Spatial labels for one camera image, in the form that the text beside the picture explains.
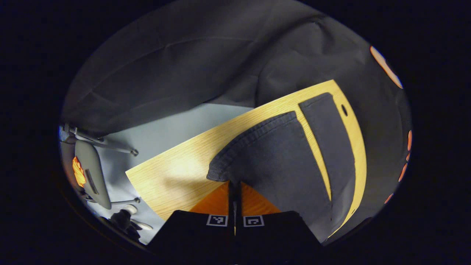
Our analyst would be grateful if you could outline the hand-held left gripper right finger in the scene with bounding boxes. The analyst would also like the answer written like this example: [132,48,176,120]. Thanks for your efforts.
[235,180,325,260]

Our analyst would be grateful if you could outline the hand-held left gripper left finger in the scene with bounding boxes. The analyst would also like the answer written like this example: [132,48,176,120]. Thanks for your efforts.
[147,180,236,260]

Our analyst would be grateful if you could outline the dark grey jeans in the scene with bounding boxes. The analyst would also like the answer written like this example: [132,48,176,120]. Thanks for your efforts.
[207,92,357,243]

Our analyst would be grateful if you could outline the dark and white object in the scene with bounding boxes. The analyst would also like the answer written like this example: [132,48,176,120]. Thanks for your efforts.
[110,204,154,233]

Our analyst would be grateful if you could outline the grey chair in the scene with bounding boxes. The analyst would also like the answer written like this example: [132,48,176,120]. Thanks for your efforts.
[59,123,142,211]

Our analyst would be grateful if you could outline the small orange object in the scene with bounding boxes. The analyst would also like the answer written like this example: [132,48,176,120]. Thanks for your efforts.
[72,156,86,187]

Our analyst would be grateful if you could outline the black backdrop cloth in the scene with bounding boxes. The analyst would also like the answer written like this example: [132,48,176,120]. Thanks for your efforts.
[61,0,413,245]

